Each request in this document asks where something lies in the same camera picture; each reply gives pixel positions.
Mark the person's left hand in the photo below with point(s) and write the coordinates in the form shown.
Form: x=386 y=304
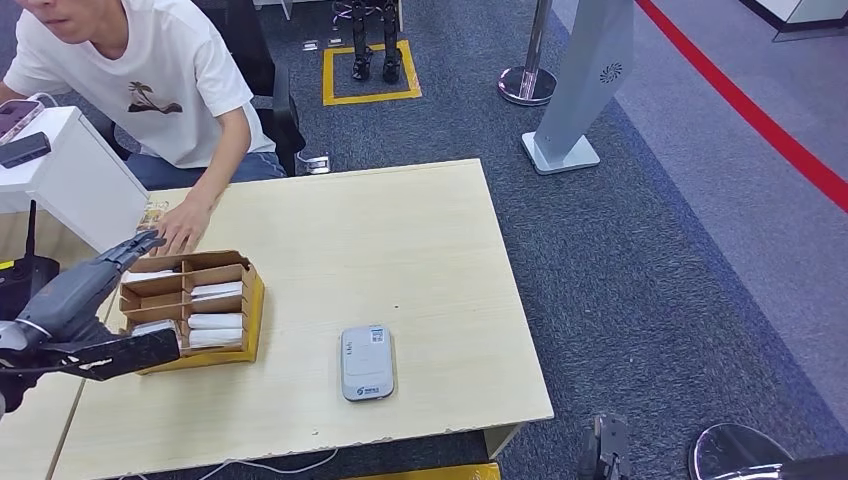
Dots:
x=182 y=228

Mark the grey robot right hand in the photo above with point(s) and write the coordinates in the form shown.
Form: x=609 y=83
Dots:
x=606 y=449

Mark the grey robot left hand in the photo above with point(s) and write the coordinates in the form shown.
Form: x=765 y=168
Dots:
x=66 y=301

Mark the cardboard card organizer box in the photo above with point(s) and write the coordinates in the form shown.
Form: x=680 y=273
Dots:
x=257 y=324

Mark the person's right forearm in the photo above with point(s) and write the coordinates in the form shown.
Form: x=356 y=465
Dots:
x=8 y=93

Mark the person's left forearm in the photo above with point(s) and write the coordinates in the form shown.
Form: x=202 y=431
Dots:
x=228 y=156

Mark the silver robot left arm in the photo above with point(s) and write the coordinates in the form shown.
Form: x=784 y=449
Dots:
x=13 y=334

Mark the white key card stack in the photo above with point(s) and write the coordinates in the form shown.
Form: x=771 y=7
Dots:
x=215 y=322
x=216 y=291
x=149 y=277
x=216 y=339

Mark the person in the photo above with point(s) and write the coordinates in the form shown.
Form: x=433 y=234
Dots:
x=166 y=53

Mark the grey card reader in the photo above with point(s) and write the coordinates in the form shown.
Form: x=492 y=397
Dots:
x=366 y=364

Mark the black router with antenna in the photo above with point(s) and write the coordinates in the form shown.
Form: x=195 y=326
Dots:
x=16 y=278

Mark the white desk partition box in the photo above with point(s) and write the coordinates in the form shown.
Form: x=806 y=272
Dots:
x=86 y=185

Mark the round chrome stanchion base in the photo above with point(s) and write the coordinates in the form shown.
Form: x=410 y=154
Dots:
x=734 y=450

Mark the light wooden desk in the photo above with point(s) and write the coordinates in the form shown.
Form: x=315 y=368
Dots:
x=397 y=252
x=33 y=437

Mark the black office chair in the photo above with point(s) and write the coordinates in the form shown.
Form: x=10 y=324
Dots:
x=283 y=126

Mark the metal floor socket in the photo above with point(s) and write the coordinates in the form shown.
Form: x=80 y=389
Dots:
x=335 y=41
x=310 y=46
x=316 y=164

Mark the small black device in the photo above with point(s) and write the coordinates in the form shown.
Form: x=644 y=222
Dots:
x=25 y=150

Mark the yellow floor tape strip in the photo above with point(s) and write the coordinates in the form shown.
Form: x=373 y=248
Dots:
x=450 y=474

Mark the smartphone in pale case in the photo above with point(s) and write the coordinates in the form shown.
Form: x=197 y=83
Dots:
x=16 y=119

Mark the yellow square floor tape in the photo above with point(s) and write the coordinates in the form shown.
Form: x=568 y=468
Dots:
x=370 y=98

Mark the white table leg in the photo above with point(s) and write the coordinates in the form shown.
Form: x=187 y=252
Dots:
x=285 y=8

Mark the small black humanoid robot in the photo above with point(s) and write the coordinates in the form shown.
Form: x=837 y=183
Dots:
x=360 y=40

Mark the red floor tape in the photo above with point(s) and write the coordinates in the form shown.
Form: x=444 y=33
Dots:
x=748 y=111

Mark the grey standing kiosk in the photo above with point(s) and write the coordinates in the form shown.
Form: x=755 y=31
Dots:
x=582 y=79

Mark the white counter base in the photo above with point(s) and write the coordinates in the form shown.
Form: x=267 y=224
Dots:
x=807 y=10

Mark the chrome stanchion post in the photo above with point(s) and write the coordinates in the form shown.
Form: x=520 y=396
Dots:
x=525 y=86

